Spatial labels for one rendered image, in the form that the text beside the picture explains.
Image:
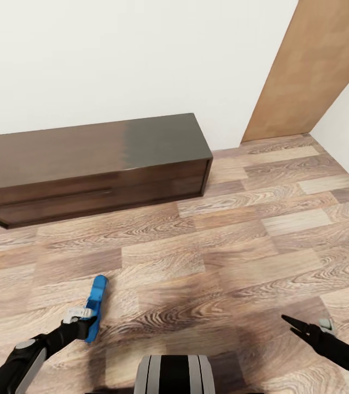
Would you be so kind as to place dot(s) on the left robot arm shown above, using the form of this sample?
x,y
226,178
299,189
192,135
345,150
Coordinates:
x,y
27,357

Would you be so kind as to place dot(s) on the robot trunk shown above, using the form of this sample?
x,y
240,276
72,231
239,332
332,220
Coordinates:
x,y
174,374

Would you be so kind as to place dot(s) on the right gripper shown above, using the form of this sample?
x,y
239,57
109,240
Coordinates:
x,y
323,343

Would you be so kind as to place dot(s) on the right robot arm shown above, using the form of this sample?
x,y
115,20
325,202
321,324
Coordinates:
x,y
323,340

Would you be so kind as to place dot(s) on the sliding door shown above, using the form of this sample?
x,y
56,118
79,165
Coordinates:
x,y
309,73

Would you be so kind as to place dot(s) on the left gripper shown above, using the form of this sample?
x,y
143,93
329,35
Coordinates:
x,y
75,330

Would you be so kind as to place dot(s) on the sandal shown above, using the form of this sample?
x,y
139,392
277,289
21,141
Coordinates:
x,y
94,303

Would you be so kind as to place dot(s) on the bench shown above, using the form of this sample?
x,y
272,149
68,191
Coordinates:
x,y
64,173

